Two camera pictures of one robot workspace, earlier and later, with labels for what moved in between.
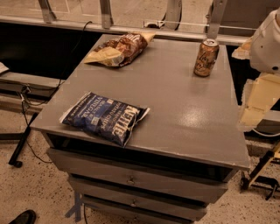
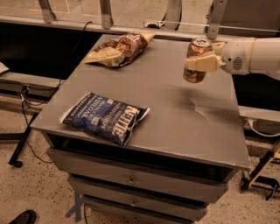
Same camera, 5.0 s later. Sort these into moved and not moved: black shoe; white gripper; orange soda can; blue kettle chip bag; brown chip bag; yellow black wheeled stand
Moved: white gripper; orange soda can
Not moved: brown chip bag; yellow black wheeled stand; blue kettle chip bag; black shoe
